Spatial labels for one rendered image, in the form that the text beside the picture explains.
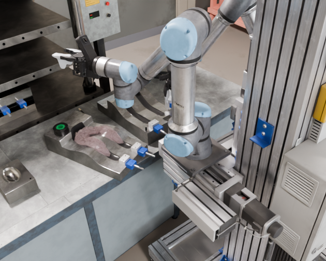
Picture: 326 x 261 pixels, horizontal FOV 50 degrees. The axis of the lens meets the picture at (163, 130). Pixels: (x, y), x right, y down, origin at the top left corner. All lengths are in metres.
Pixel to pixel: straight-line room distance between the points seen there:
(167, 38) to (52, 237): 1.19
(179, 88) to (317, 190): 0.58
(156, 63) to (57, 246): 1.09
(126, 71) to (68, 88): 1.34
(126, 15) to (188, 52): 3.94
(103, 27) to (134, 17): 2.52
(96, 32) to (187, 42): 1.54
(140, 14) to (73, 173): 3.56
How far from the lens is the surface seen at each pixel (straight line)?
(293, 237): 1.54
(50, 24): 2.34
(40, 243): 1.88
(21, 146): 2.15
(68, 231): 1.94
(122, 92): 1.38
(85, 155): 1.84
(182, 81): 1.19
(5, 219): 1.79
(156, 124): 1.95
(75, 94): 2.54
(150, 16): 5.25
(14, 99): 2.36
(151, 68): 1.41
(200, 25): 1.16
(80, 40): 1.43
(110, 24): 2.63
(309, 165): 1.31
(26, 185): 1.82
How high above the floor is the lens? 2.08
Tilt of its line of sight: 38 degrees down
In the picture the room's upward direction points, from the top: 2 degrees counter-clockwise
